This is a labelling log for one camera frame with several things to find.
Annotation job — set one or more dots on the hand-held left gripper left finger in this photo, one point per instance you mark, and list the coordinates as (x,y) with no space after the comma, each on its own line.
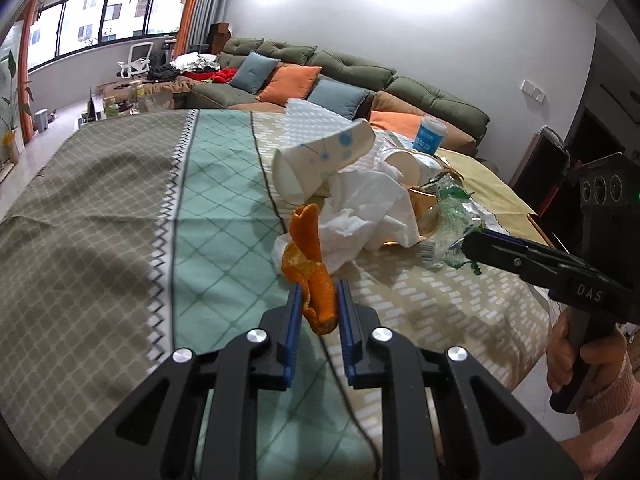
(294,330)

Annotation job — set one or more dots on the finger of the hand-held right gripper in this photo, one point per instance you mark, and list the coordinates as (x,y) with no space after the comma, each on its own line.
(490,255)
(505,241)

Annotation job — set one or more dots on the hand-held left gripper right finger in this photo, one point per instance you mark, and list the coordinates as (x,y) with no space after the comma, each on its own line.
(345,330)

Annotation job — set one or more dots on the crushed clear plastic bottle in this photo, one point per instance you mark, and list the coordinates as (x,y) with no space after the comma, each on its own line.
(450,220)

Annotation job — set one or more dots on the orange peel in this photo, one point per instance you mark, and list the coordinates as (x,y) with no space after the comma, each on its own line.
(310,260)

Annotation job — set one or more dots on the gold foil wrapper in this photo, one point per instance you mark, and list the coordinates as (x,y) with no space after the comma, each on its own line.
(422,210)

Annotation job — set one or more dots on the blue-dotted paper cup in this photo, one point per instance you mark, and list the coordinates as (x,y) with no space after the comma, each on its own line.
(320,160)

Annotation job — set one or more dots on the person's right forearm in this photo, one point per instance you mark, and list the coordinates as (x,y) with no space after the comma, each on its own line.
(615,425)

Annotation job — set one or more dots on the person's right hand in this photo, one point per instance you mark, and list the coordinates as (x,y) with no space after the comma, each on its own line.
(557,355)

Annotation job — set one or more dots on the dark leaning panel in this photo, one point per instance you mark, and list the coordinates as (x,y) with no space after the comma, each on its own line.
(542,180)

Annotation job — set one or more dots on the plain white paper cup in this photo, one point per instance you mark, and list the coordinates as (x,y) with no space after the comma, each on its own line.
(402,165)

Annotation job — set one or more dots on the crumpled white tissue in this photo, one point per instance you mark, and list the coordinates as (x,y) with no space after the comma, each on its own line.
(360,205)

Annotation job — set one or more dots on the blue-label plastic bottle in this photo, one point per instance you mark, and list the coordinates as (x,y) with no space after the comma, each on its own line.
(429,135)

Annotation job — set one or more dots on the orange cushion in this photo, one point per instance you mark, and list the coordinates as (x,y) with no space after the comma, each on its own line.
(395,122)
(287,85)

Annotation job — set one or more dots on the green sofa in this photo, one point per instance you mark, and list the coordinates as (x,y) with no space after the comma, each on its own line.
(430,97)

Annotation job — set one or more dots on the brown cushion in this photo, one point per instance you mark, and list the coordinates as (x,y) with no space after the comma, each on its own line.
(400,102)

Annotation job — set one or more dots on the white bubble wrap sheet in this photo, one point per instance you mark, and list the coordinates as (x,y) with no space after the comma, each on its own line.
(310,120)

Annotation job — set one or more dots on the blue cushion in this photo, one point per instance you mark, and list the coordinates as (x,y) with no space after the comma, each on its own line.
(335,97)

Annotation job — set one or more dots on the patterned checked table cloth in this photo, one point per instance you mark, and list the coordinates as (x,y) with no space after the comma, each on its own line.
(100,210)

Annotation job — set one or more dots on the grey-blue cushion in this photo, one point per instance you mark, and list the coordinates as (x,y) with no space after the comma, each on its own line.
(252,72)

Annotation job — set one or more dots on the red cloth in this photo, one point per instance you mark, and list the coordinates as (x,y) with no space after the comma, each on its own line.
(220,76)

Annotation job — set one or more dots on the silver crinkled sheet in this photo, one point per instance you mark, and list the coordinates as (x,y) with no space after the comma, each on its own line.
(195,62)

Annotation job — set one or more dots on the group of glass jars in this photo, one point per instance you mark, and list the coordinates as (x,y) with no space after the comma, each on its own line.
(112,105)

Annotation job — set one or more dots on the black clothes pile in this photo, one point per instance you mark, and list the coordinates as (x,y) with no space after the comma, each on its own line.
(162,72)

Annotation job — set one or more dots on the brown wooden box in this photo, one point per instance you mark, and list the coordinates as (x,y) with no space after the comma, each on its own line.
(220,37)

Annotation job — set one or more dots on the white office chair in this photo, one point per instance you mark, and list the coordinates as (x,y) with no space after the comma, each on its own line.
(140,52)

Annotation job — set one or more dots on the small grey bin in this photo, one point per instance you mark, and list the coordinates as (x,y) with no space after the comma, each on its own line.
(42,119)

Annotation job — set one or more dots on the grey curtain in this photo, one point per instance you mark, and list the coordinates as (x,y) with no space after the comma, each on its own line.
(212,0)

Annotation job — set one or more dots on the orange curtain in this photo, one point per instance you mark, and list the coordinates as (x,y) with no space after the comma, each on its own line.
(27,85)
(192,5)

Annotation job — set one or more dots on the tall potted plant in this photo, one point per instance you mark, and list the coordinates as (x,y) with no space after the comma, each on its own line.
(10,105)

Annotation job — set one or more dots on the large window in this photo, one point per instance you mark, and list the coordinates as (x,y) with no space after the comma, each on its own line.
(90,20)

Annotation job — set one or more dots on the white wall switch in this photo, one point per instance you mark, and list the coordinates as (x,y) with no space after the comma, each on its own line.
(531,90)

